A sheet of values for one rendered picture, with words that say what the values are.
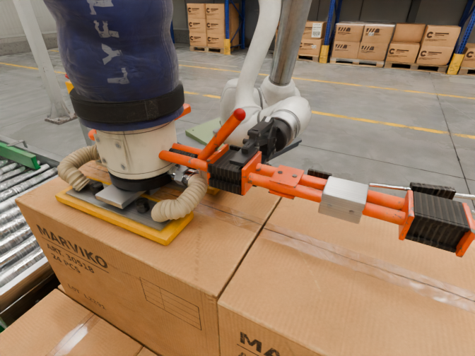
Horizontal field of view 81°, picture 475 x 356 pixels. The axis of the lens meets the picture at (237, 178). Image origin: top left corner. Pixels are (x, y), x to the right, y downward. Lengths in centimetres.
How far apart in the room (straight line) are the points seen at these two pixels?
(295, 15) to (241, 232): 84
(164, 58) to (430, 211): 51
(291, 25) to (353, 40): 644
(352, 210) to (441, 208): 13
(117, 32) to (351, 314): 59
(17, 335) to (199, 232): 69
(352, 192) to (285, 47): 85
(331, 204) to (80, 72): 48
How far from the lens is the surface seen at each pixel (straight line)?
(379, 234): 68
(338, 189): 51
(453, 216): 52
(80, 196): 76
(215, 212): 67
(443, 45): 771
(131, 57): 55
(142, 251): 61
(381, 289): 58
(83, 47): 56
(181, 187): 67
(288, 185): 50
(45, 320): 112
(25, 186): 184
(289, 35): 122
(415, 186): 56
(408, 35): 811
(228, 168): 52
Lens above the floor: 137
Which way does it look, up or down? 33 degrees down
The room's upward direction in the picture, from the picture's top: straight up
